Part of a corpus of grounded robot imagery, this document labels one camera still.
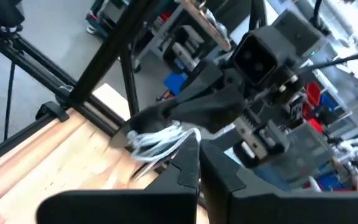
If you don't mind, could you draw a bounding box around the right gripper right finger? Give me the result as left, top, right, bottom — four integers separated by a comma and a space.
199, 139, 358, 224

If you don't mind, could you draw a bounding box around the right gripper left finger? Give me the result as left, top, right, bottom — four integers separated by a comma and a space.
35, 133, 200, 224

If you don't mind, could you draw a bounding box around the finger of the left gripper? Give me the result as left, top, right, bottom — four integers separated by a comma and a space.
166, 83, 250, 134
129, 62, 226, 131

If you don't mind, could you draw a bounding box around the black cord spool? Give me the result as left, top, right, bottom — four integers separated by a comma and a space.
109, 105, 180, 181

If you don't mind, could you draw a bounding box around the blue plastic crate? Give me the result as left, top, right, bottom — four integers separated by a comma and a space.
163, 72, 188, 96

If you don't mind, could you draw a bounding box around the grey metal cart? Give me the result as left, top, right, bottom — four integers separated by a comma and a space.
132, 4, 206, 73

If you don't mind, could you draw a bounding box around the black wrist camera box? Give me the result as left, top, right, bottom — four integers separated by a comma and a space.
231, 26, 281, 87

